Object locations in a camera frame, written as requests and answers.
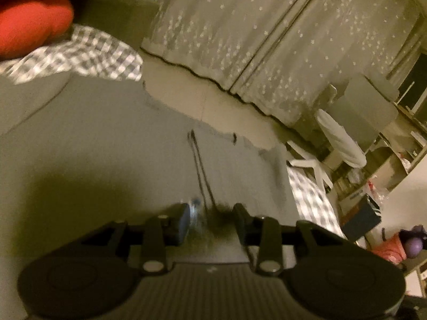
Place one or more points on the grey fleece garment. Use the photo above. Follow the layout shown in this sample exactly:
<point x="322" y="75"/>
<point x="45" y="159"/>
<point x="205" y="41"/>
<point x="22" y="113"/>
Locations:
<point x="100" y="140"/>

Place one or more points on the purple ball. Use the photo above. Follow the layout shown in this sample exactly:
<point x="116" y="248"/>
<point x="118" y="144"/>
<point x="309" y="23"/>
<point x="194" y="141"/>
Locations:
<point x="415" y="245"/>

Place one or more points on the grey star-print curtain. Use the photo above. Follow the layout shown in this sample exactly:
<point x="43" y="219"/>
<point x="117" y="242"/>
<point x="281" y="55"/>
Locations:
<point x="333" y="40"/>
<point x="227" y="16"/>

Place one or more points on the dark blue bin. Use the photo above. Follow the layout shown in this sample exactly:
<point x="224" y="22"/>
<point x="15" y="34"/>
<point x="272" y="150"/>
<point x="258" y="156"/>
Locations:
<point x="362" y="218"/>

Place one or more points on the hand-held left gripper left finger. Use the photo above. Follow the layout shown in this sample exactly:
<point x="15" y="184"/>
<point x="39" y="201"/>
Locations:
<point x="181" y="223"/>

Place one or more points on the red flower cushion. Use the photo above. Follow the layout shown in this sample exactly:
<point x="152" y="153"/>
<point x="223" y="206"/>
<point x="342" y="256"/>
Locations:
<point x="30" y="26"/>

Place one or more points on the wooden desk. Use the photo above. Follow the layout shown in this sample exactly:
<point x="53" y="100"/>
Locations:
<point x="393" y="160"/>

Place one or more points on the grey office chair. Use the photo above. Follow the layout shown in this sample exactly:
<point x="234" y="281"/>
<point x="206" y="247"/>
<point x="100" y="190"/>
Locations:
<point x="363" y="106"/>

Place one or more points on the grey checked blanket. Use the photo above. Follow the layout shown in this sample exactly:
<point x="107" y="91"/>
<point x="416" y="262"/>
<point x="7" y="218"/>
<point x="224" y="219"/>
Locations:
<point x="100" y="56"/>

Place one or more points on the clear plastic bag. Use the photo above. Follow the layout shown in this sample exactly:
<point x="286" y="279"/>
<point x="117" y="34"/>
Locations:
<point x="378" y="191"/>

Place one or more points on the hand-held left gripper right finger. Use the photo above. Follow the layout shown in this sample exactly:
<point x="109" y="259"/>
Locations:
<point x="238" y="221"/>

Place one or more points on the red bag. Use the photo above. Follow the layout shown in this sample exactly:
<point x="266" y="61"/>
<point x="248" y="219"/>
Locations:
<point x="388" y="250"/>

